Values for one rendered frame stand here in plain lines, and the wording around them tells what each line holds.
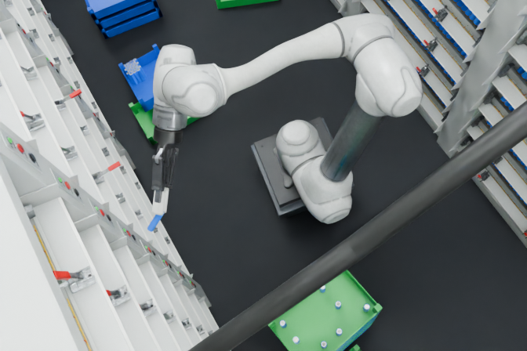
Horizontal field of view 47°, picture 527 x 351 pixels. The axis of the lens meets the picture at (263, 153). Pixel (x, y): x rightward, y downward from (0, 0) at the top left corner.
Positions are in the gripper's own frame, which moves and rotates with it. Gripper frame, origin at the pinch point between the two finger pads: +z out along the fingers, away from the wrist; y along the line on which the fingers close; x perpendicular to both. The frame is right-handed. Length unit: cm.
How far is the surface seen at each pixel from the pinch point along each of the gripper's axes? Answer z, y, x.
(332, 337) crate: 42, -28, 51
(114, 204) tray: 3.5, 0.9, -12.7
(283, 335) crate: 44, -26, 36
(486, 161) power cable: -43, 93, 63
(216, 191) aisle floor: 25, -96, -10
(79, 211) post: -11.3, 46.8, 1.4
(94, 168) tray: -3.9, -3.8, -21.7
